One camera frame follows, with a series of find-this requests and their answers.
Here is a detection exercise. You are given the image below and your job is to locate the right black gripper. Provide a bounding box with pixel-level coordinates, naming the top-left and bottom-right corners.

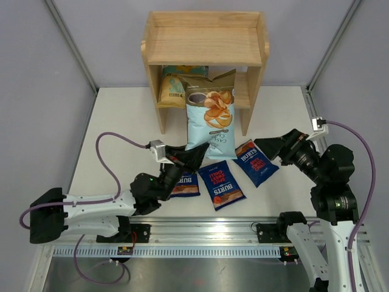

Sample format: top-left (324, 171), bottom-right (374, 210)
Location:
top-left (255, 128), bottom-right (328, 184)

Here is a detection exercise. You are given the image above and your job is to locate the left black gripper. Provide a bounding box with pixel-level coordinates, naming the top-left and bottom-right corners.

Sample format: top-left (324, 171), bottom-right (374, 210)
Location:
top-left (156, 142), bottom-right (209, 203)

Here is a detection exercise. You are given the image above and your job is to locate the blue burts chips bag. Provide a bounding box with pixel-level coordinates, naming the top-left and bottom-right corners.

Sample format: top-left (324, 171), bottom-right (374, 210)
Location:
top-left (170, 172), bottom-right (200, 198)
top-left (233, 139), bottom-right (279, 187)
top-left (198, 161), bottom-right (246, 211)

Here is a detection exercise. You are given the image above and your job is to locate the light blue cassava chips bag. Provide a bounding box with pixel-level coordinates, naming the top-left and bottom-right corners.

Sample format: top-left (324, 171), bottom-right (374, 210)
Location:
top-left (178, 69), bottom-right (236, 160)

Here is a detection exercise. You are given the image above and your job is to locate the large yellow kettle chips bag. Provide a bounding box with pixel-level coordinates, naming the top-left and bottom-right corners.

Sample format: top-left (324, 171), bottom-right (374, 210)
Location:
top-left (156, 64), bottom-right (210, 110)

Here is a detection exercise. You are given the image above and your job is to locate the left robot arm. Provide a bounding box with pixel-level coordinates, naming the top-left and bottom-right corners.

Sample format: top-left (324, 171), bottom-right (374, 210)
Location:
top-left (29, 140), bottom-right (209, 244)

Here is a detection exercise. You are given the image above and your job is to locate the wooden two-tier shelf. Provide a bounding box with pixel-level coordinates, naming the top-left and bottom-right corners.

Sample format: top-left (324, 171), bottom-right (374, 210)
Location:
top-left (140, 11), bottom-right (270, 135)

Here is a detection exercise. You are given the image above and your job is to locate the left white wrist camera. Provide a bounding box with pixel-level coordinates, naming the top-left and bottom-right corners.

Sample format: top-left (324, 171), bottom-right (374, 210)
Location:
top-left (148, 140), bottom-right (170, 163)

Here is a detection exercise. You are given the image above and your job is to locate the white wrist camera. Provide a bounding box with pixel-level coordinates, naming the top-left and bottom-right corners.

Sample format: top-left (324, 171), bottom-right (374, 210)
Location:
top-left (148, 140), bottom-right (170, 163)
top-left (306, 117), bottom-right (329, 142)

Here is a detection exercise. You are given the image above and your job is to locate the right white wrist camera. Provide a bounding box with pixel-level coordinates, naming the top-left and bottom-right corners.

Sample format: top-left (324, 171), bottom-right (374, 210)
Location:
top-left (306, 117), bottom-right (329, 142)

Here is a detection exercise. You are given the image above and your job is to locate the right aluminium frame post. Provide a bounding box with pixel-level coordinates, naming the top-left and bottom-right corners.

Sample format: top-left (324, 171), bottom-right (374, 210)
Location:
top-left (306, 0), bottom-right (364, 92)

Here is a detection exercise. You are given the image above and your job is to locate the aluminium frame post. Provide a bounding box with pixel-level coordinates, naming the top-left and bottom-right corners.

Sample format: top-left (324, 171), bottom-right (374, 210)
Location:
top-left (42, 0), bottom-right (98, 95)
top-left (306, 0), bottom-right (364, 92)

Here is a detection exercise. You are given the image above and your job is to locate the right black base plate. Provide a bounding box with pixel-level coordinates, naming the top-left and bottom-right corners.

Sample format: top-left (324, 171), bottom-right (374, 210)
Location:
top-left (251, 223), bottom-right (291, 243)

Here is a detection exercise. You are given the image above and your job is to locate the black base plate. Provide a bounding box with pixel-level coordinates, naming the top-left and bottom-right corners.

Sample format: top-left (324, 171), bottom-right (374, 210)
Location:
top-left (122, 223), bottom-right (151, 243)
top-left (251, 223), bottom-right (291, 243)

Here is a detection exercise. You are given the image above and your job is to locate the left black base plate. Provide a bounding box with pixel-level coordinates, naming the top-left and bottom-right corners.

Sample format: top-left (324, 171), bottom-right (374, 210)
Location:
top-left (122, 223), bottom-right (151, 243)

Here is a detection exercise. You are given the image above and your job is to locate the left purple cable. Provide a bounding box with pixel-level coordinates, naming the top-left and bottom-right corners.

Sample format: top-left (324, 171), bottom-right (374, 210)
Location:
top-left (19, 132), bottom-right (153, 285)

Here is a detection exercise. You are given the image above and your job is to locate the purple cable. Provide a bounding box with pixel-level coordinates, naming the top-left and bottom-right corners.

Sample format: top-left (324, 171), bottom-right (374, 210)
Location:
top-left (19, 132), bottom-right (153, 285)
top-left (323, 120), bottom-right (377, 292)

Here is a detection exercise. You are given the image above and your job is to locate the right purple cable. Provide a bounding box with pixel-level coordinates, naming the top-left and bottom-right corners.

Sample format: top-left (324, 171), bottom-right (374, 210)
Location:
top-left (323, 120), bottom-right (377, 292)

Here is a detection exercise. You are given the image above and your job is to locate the left aluminium frame post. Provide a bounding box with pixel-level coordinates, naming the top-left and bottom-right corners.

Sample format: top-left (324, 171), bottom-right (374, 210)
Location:
top-left (42, 0), bottom-right (98, 95)

